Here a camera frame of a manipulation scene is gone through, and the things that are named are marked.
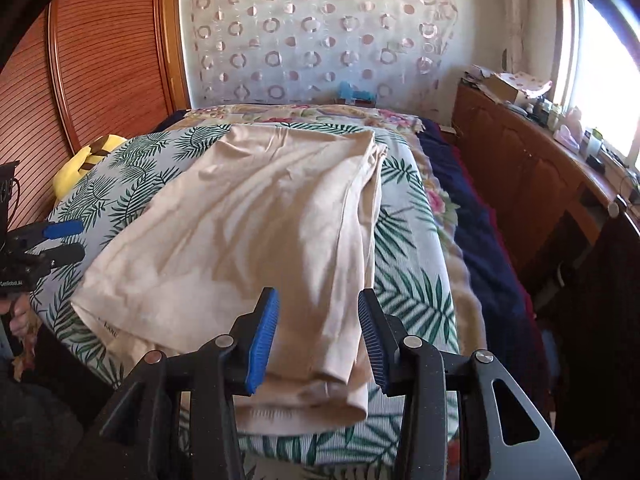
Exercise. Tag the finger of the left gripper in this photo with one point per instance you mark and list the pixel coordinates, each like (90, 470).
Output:
(55, 230)
(53, 258)

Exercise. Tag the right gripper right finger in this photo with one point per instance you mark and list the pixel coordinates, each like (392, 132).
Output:
(502, 434)

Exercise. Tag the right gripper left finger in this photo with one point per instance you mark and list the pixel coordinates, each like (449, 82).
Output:
(173, 417)

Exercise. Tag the beige t-shirt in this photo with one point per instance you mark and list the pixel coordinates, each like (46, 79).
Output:
(264, 206)

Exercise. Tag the person's hand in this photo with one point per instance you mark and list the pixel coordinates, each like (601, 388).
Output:
(19, 309)

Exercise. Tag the palm leaf print blanket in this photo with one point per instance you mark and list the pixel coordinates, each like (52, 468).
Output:
(113, 195)

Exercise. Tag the yellow plush toy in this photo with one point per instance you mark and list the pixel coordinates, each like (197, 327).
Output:
(83, 162)

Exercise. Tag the dark blue blanket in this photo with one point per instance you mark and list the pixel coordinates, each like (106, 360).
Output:
(511, 331)

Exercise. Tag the wooden slatted headboard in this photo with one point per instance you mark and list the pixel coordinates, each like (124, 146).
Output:
(85, 69)

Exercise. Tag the wooden side cabinet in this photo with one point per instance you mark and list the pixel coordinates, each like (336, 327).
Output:
(527, 178)

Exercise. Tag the blue toy on bed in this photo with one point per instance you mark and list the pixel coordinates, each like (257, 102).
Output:
(348, 94)

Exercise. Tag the cardboard box on cabinet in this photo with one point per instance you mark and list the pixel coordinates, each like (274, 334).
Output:
(517, 88)

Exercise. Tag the circle pattern sheer curtain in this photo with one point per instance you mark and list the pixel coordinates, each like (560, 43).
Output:
(307, 51)

